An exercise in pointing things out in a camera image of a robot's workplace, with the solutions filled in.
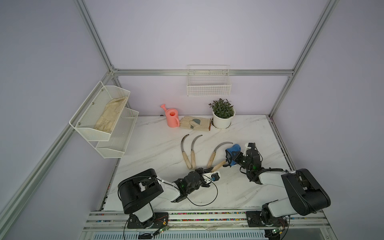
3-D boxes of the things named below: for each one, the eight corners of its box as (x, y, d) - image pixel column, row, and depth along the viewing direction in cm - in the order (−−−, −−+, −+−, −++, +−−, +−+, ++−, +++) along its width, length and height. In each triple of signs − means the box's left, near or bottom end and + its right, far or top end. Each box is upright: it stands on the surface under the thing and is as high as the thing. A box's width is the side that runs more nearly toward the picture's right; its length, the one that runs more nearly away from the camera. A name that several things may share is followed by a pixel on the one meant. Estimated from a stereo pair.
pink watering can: (170, 131, 113) (167, 121, 104) (163, 115, 125) (161, 104, 115) (182, 128, 116) (180, 117, 107) (174, 112, 127) (172, 101, 118)
